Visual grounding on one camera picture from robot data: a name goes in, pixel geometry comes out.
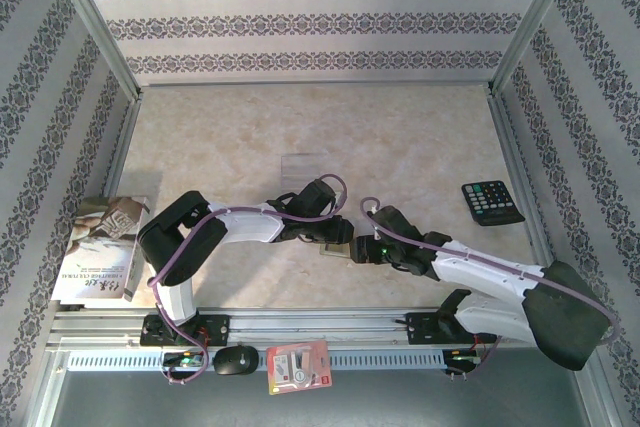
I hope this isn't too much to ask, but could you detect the green card holder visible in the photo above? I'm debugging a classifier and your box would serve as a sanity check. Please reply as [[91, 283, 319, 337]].
[[318, 241, 352, 259]]

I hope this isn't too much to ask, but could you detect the small controller circuit board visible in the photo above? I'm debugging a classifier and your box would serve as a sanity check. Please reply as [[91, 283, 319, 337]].
[[160, 350, 210, 372], [446, 350, 485, 367]]

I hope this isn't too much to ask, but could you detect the black remote control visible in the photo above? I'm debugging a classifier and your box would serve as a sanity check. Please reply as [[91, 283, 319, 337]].
[[460, 180, 527, 227]]

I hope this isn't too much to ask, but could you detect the aluminium wall foot rail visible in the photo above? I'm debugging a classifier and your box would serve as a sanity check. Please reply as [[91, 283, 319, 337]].
[[137, 79, 494, 93]]

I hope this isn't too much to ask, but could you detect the black computer mouse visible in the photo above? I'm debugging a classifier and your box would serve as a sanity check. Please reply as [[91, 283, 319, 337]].
[[213, 345, 260, 377]]

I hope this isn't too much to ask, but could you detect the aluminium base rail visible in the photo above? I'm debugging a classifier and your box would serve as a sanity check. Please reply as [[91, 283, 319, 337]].
[[47, 306, 586, 348]]

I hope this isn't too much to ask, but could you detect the grey metal sheet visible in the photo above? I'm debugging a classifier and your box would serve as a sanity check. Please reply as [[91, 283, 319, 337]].
[[29, 346, 616, 427]]

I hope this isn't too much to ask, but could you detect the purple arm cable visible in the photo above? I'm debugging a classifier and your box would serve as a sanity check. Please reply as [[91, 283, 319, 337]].
[[147, 172, 351, 387], [359, 196, 621, 383]]

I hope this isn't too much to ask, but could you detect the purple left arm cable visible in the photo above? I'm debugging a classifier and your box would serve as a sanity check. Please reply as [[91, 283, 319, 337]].
[[147, 172, 351, 387]]

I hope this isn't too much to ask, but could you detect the slotted grey cable duct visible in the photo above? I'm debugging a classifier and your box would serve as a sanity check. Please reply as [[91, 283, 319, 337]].
[[67, 350, 446, 373]]

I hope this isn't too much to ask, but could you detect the photo cover book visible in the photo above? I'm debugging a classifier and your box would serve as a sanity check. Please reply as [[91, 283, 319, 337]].
[[51, 195, 152, 307]]

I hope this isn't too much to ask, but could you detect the aluminium table side rail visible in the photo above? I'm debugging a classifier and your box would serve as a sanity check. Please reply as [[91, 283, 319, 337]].
[[102, 91, 144, 198], [487, 89, 571, 308]]

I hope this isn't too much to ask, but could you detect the red USB drive package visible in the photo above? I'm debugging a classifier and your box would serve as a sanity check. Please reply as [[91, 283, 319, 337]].
[[264, 339, 334, 397]]

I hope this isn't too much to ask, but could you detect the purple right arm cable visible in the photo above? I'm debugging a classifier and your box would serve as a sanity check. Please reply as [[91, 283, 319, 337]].
[[359, 196, 621, 383]]

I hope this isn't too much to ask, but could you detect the aluminium frame post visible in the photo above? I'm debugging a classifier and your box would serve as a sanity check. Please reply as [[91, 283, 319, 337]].
[[487, 0, 586, 98], [42, 0, 144, 103]]

